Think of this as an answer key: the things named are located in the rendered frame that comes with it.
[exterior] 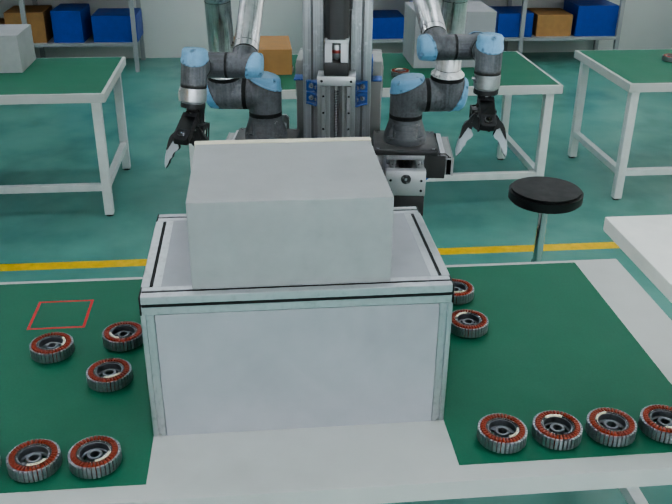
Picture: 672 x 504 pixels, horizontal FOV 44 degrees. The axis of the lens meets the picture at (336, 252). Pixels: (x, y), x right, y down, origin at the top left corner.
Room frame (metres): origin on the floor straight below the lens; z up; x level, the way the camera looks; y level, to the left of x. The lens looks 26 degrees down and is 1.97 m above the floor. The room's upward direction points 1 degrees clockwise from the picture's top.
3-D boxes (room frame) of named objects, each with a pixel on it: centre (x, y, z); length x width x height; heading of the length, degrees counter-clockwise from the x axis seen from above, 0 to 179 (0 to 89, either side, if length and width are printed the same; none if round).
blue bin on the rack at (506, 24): (8.57, -1.75, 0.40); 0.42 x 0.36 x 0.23; 6
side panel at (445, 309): (1.72, -0.23, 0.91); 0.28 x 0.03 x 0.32; 6
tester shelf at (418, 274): (1.77, 0.10, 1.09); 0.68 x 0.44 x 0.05; 96
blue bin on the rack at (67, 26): (8.13, 2.58, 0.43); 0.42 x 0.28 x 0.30; 4
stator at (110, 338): (1.91, 0.58, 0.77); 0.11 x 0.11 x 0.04
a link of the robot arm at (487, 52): (2.33, -0.43, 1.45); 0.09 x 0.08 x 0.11; 6
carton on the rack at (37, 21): (8.10, 2.97, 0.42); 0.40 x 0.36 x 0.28; 6
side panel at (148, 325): (1.65, 0.42, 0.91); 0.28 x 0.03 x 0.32; 6
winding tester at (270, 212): (1.76, 0.11, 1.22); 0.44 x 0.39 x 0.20; 96
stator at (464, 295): (2.18, -0.36, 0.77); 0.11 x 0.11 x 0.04
